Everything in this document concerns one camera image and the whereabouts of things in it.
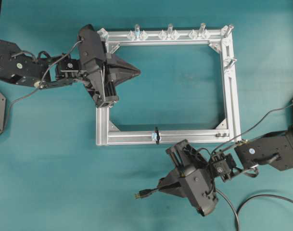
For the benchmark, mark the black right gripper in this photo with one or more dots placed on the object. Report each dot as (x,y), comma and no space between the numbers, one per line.
(186,161)

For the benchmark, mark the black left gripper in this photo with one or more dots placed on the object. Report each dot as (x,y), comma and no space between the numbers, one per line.
(102,82)

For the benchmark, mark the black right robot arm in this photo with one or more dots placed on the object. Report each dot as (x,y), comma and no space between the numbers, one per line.
(274,148)

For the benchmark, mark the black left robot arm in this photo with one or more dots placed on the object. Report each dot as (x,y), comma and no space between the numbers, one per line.
(22,68)

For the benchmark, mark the black zip tie loop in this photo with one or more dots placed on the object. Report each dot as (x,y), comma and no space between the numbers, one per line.
(156,136)

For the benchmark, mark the metal post with blue tape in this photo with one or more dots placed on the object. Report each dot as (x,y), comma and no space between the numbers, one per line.
(137,31)

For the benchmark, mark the aluminium extrusion rectangular frame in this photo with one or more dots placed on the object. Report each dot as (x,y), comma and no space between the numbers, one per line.
(107,133)

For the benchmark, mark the middle metal standoff post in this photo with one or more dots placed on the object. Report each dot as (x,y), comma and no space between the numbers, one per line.
(169,30)

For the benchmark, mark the right metal standoff post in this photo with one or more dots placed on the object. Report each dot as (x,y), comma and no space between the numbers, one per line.
(202,30)

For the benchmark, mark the side metal standoff post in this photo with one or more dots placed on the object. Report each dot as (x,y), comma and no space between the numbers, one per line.
(229,62)

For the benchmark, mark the corner metal standoff post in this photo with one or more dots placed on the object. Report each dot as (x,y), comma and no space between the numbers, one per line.
(229,30)

